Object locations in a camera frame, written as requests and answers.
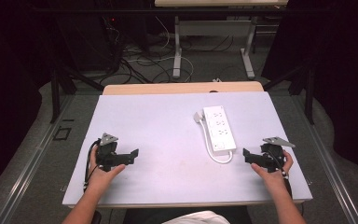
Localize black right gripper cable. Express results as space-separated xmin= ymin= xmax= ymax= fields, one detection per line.
xmin=268 ymin=148 xmax=294 ymax=200

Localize dark computer case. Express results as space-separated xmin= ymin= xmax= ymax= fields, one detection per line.
xmin=55 ymin=11 xmax=124 ymax=73

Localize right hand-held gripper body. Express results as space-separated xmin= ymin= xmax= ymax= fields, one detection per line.
xmin=259 ymin=136 xmax=296 ymax=174

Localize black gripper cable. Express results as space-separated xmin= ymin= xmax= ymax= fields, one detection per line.
xmin=83 ymin=139 xmax=103 ymax=193
xmin=268 ymin=148 xmax=294 ymax=200

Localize white power strip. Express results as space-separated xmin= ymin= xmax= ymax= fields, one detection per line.
xmin=202 ymin=105 xmax=238 ymax=153

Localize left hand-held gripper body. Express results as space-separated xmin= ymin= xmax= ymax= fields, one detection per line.
xmin=95 ymin=133 xmax=132 ymax=173

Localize person's dark pants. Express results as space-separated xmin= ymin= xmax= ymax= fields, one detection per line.
xmin=122 ymin=205 xmax=254 ymax=224

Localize person's left hand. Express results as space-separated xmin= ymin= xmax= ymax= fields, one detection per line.
xmin=88 ymin=148 xmax=127 ymax=194

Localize white floor cable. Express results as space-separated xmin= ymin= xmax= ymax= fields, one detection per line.
xmin=126 ymin=15 xmax=196 ymax=84

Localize black horizontal bar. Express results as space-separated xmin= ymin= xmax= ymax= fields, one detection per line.
xmin=31 ymin=7 xmax=335 ymax=15

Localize dark floor socket plate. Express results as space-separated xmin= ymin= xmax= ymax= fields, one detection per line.
xmin=52 ymin=126 xmax=73 ymax=142

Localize black floor cables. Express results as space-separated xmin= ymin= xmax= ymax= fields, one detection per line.
xmin=105 ymin=18 xmax=250 ymax=85

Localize metal floor rail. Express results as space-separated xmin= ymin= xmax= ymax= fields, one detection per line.
xmin=291 ymin=92 xmax=358 ymax=224
xmin=0 ymin=92 xmax=76 ymax=224

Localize white desk with metal legs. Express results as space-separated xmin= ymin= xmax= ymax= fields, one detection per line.
xmin=153 ymin=0 xmax=290 ymax=80

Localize person's right hand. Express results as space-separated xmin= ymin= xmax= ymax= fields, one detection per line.
xmin=250 ymin=150 xmax=295 ymax=189

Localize white power strip cable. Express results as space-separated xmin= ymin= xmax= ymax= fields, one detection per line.
xmin=198 ymin=119 xmax=234 ymax=165

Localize person's white shirt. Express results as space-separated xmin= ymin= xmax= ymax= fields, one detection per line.
xmin=161 ymin=210 xmax=231 ymax=224

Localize dark curtain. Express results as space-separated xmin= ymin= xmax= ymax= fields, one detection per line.
xmin=0 ymin=0 xmax=60 ymax=200
xmin=260 ymin=0 xmax=358 ymax=181

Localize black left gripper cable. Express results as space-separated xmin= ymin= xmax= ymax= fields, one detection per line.
xmin=83 ymin=139 xmax=103 ymax=193

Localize black metal stand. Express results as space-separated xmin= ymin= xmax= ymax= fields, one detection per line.
xmin=261 ymin=59 xmax=317 ymax=126
xmin=49 ymin=60 xmax=106 ymax=124

